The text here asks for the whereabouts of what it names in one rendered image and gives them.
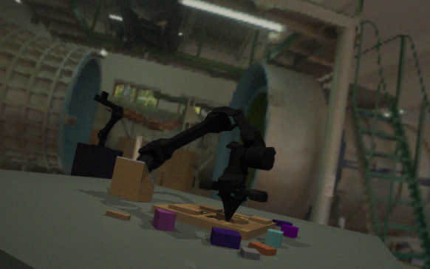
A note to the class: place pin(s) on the orange-brown flat bar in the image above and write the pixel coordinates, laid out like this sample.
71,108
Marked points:
263,249

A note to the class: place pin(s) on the small orange-brown bar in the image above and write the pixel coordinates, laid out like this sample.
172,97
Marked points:
118,215

